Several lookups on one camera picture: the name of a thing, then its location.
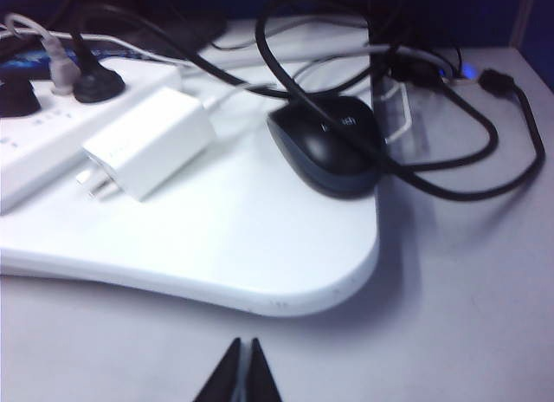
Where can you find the white power strip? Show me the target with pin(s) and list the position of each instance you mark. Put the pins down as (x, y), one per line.
(43, 129)

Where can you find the clear plastic stand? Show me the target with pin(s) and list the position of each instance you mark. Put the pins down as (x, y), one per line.
(400, 112)

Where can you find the black computer mouse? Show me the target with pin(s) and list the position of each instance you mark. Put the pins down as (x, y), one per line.
(320, 151)

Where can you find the small hub with blue light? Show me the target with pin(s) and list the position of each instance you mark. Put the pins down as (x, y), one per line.
(466, 70)

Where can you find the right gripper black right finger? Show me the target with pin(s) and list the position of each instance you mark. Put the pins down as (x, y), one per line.
(262, 376)

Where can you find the white desk riser board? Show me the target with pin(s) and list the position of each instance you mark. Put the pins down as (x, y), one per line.
(216, 246)

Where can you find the white charger block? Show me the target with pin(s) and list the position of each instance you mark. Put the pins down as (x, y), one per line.
(151, 133)

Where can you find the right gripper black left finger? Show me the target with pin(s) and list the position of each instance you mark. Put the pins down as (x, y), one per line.
(225, 376)

